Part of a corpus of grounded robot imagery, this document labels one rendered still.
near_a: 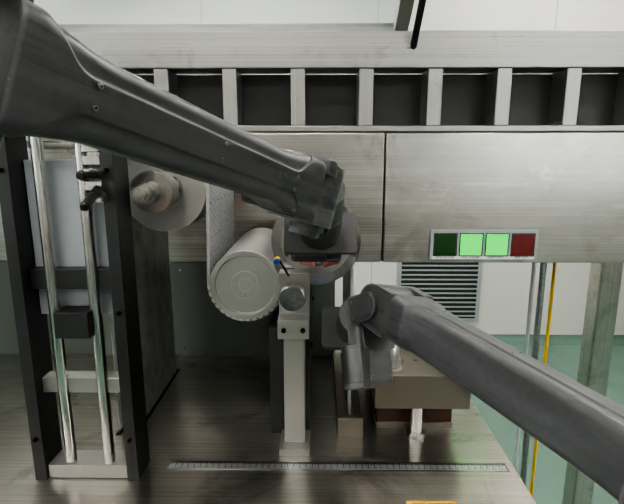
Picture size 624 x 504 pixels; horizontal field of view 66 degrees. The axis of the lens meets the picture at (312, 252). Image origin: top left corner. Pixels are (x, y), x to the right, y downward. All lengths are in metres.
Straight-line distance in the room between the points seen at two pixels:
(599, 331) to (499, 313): 2.35
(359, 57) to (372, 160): 0.22
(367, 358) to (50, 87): 0.49
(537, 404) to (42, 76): 0.42
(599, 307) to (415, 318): 1.03
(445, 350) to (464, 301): 3.22
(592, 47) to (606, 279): 0.61
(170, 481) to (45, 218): 0.43
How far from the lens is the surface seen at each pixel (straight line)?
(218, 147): 0.35
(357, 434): 0.90
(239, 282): 0.82
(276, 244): 0.79
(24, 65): 0.27
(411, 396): 0.85
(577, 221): 1.27
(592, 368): 1.60
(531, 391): 0.46
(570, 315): 4.09
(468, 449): 0.92
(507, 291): 3.84
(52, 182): 0.78
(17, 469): 0.96
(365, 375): 0.65
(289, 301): 0.72
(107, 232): 0.71
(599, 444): 0.44
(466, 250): 1.17
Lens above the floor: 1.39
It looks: 11 degrees down
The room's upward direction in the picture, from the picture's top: straight up
